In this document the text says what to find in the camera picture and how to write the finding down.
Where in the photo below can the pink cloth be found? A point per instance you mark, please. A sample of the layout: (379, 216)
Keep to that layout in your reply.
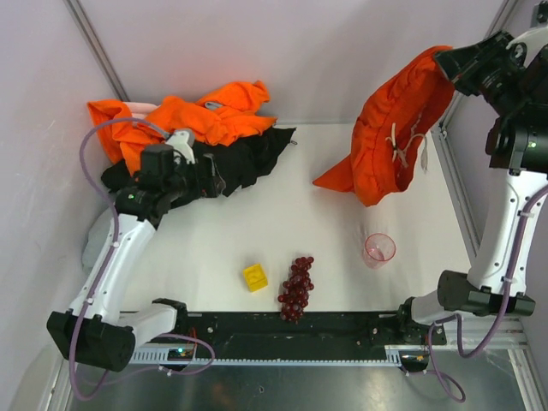
(140, 110)

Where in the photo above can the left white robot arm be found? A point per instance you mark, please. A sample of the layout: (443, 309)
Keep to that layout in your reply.
(94, 330)

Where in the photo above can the yellow toy block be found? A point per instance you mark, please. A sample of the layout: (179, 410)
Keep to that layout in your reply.
(255, 277)

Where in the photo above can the orange hoodie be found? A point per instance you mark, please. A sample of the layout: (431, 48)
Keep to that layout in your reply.
(220, 117)

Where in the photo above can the clear pink plastic cup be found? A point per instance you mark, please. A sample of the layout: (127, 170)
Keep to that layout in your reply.
(379, 249)

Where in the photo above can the red grape bunch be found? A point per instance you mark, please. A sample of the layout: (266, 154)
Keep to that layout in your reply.
(295, 290)

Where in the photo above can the white cable duct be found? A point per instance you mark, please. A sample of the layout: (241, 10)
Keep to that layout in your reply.
(170, 356)

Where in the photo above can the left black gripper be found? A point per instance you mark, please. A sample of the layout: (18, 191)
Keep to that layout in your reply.
(210, 172)

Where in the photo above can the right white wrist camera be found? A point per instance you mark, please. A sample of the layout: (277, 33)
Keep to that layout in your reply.
(529, 42)

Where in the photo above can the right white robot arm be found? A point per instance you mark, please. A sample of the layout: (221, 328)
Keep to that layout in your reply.
(517, 148)

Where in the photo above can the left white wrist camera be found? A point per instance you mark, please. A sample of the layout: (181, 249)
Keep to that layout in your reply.
(182, 141)

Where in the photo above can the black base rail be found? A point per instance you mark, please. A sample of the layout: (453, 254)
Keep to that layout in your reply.
(317, 336)

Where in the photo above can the left aluminium frame post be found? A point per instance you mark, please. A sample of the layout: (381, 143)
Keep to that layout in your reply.
(96, 47)

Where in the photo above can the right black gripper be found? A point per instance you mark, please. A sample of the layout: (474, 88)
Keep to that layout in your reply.
(458, 65)

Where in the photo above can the orange drawstring shorts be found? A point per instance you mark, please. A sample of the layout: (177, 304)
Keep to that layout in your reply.
(389, 130)

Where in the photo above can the grey cloth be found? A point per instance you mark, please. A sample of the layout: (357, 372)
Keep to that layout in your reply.
(96, 238)

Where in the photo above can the black cloth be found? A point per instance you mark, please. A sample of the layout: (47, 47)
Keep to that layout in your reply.
(243, 162)

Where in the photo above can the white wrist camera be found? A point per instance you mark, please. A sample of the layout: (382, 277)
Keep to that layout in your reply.
(182, 141)
(529, 42)

